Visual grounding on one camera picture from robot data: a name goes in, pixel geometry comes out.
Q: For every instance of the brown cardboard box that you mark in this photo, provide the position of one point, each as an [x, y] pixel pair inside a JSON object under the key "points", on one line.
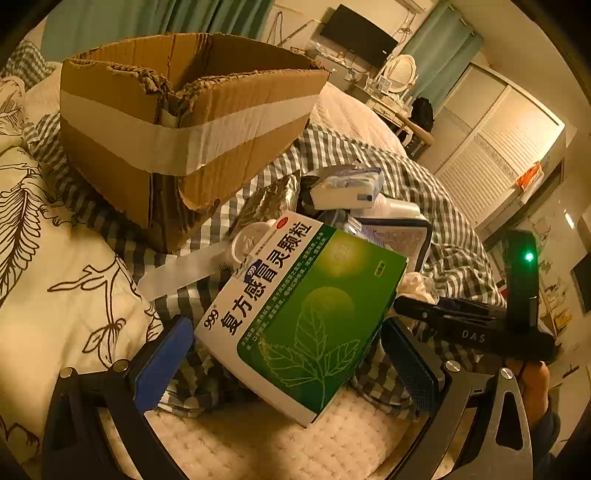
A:
{"points": [[115, 161]]}

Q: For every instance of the white quilted bedspread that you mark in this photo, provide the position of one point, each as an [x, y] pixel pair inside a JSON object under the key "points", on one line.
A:
{"points": [[360, 120]]}

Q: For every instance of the narrow teal curtain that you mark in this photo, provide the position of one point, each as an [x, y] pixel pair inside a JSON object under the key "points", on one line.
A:
{"points": [[438, 41]]}

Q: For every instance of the black television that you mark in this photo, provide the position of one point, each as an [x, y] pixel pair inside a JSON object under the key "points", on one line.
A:
{"points": [[358, 34]]}

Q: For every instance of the white plastic bottle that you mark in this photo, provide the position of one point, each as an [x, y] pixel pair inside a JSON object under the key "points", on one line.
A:
{"points": [[392, 207]]}

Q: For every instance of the person's right forearm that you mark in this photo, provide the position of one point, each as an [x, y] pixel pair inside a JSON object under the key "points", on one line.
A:
{"points": [[538, 392]]}

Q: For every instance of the white dressing table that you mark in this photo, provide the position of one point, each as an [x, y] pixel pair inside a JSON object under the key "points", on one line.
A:
{"points": [[390, 108]]}

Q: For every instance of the orange bag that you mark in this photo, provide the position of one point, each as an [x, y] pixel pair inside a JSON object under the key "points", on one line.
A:
{"points": [[530, 177]]}

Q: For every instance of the silver foil pack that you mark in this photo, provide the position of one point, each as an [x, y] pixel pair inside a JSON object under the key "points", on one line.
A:
{"points": [[272, 203]]}

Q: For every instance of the white louvred wardrobe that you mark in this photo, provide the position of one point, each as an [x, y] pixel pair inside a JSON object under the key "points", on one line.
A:
{"points": [[498, 147]]}

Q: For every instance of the white tissue pack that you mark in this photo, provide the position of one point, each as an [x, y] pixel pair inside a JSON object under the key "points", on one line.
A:
{"points": [[341, 189]]}

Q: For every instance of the wooden chair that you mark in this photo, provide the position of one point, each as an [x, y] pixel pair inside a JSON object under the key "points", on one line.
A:
{"points": [[415, 136]]}

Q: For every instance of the dark-rimmed white case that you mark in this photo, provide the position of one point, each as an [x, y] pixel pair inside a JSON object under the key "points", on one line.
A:
{"points": [[401, 240]]}

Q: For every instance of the white round-lid bottle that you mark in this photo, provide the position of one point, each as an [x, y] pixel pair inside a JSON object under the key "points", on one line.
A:
{"points": [[251, 240]]}

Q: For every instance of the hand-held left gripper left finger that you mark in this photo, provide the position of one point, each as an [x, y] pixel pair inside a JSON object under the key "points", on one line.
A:
{"points": [[161, 364]]}

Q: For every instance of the wide teal curtain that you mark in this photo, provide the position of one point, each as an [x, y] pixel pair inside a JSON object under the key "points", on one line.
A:
{"points": [[138, 23]]}

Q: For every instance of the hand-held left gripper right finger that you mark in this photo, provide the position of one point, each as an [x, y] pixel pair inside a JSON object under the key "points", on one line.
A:
{"points": [[411, 369]]}

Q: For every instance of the floral patterned quilt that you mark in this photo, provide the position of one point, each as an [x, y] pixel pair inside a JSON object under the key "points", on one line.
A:
{"points": [[69, 300]]}

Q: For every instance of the green medicine box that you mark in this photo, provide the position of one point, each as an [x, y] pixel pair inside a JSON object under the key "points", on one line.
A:
{"points": [[300, 314]]}

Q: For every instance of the grey checkered blanket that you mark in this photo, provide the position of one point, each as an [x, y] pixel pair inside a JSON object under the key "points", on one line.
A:
{"points": [[438, 184]]}

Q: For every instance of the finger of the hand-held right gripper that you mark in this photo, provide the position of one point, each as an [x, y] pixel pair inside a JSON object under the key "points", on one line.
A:
{"points": [[475, 310], [420, 311]]}

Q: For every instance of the oval vanity mirror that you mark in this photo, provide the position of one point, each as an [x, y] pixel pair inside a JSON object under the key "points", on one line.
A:
{"points": [[398, 74]]}

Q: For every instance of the crumpled white tissue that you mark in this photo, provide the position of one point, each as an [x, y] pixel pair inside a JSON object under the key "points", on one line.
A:
{"points": [[415, 286]]}

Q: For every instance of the black backpack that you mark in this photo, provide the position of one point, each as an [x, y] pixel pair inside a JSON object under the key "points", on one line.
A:
{"points": [[422, 113]]}

